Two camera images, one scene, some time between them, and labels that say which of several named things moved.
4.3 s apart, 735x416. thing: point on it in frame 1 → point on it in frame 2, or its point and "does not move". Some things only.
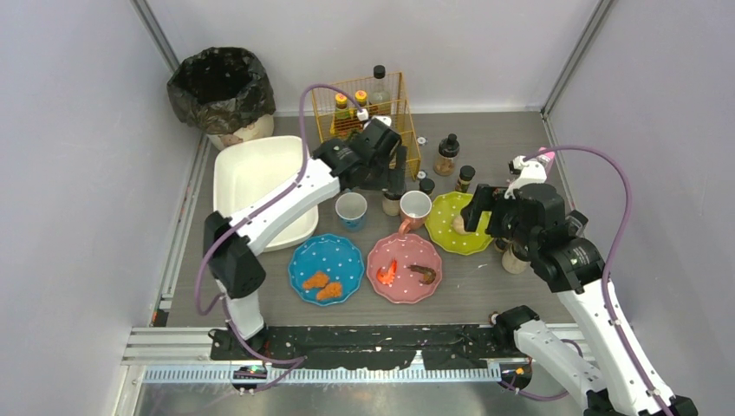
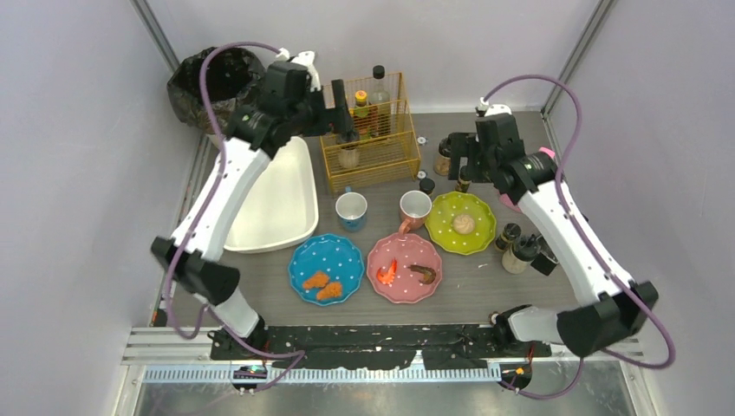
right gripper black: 479,208 → 457,151
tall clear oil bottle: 380,97 does not move
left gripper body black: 396,169 → 332,116
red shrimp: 388,276 does not move
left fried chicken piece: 319,279 does not move
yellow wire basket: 342,108 does not move
